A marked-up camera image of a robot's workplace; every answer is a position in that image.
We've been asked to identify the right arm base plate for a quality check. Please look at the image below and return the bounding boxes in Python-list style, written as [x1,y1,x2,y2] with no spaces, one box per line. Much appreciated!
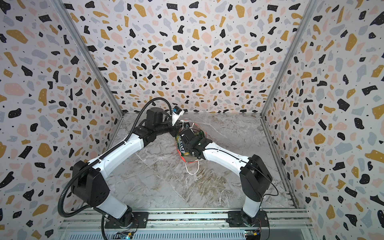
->
[226,210,269,228]

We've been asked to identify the circuit board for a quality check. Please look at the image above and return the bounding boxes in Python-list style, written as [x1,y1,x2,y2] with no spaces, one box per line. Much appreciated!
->
[245,230,261,240]
[114,231,134,240]

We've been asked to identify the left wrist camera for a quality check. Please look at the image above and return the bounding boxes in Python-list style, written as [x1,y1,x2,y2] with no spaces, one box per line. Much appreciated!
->
[171,106,185,126]

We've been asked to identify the left corrugated cable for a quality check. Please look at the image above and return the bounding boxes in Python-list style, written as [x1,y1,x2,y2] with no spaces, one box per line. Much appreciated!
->
[57,96,174,240]

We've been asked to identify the green snack pack in bag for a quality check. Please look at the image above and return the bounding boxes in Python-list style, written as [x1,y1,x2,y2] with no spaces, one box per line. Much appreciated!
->
[176,136,185,156]

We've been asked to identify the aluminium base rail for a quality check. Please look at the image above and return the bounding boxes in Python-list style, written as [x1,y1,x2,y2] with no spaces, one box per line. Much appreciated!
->
[56,209,317,240]

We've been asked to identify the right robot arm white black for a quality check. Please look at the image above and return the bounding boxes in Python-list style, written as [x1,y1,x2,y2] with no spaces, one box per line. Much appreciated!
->
[176,129,273,221]

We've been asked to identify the left circuit board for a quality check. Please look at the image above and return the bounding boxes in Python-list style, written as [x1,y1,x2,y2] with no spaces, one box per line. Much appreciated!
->
[114,231,134,240]

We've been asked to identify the red paper bag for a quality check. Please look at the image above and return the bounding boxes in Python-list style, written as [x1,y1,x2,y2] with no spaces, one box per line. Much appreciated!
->
[175,120,207,176]

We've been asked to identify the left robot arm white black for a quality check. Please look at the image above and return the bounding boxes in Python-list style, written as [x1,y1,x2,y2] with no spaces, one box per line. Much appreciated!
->
[69,107,184,227]

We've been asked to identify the left corner aluminium post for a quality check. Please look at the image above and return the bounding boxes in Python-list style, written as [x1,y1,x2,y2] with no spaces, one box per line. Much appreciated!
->
[52,1,124,118]

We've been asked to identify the corner aluminium post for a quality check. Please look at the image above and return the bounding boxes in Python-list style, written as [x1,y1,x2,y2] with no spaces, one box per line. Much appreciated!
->
[52,1,124,118]
[259,0,319,118]

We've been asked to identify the right corner aluminium post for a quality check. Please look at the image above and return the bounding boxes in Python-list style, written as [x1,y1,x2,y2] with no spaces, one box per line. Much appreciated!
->
[259,0,319,118]

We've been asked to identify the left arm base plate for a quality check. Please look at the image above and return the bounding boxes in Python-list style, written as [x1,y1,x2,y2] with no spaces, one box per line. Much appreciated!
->
[105,212,149,230]

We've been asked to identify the right circuit board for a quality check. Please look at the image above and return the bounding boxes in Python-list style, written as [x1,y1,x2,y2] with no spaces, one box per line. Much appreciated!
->
[245,230,261,240]

